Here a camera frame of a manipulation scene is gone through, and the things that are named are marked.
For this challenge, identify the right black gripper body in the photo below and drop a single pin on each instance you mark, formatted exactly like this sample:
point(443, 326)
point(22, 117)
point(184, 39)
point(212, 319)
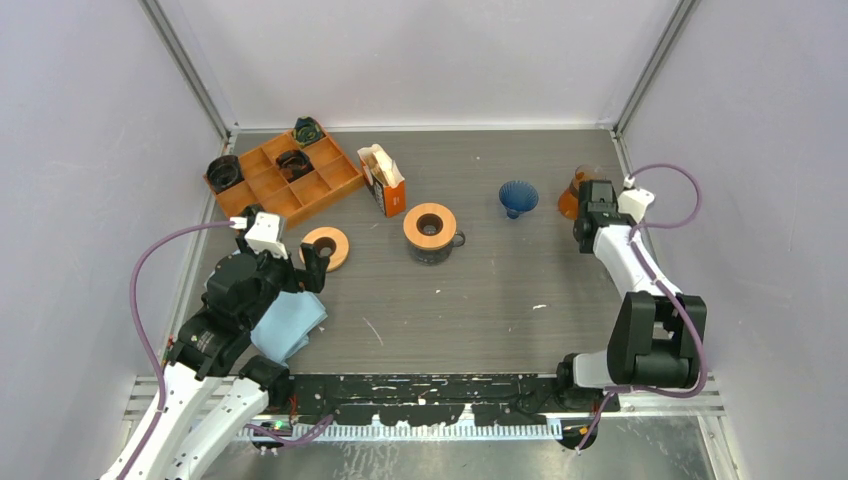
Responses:
point(580, 241)

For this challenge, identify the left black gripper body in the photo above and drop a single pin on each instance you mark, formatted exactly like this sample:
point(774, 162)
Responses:
point(278, 274)

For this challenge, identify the clear glass mug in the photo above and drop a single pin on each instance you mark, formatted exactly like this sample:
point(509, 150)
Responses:
point(434, 257)

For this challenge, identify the orange coffee filter box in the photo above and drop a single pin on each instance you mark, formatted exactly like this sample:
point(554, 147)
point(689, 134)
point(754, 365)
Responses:
point(391, 201)

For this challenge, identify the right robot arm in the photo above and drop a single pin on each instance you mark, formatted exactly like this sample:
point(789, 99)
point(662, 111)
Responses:
point(656, 343)

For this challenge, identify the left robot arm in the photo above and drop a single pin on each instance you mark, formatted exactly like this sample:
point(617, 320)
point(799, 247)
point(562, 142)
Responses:
point(173, 440)

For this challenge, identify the blue glass dripper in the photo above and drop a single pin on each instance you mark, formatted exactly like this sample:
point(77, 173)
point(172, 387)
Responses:
point(517, 197)

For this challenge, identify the amber glass carafe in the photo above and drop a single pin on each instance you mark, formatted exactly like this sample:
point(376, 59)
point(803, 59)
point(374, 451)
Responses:
point(568, 200)

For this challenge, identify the light blue cloth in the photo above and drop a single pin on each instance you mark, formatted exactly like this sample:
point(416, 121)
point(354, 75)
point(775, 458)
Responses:
point(284, 328)

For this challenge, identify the orange wooden compartment tray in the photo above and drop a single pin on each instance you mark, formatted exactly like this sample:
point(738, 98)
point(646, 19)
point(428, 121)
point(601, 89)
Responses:
point(255, 179)

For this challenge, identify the black cup in tray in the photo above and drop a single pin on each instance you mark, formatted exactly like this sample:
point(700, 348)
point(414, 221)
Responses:
point(294, 164)

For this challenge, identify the black cup beside tray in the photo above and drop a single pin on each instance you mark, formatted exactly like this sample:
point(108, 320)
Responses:
point(224, 172)

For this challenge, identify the dark patterned cup in tray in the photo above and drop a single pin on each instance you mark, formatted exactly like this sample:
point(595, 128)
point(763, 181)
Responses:
point(307, 131)

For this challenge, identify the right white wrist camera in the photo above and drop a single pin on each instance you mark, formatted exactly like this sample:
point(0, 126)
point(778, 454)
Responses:
point(633, 200)

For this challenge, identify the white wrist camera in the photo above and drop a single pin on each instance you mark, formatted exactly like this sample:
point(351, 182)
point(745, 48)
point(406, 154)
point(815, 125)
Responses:
point(633, 200)
point(261, 232)

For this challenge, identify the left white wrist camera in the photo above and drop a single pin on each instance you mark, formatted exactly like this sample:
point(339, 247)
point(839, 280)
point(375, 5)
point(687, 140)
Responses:
point(261, 232)

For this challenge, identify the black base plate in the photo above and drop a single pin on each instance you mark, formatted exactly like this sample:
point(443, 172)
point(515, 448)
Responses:
point(433, 407)

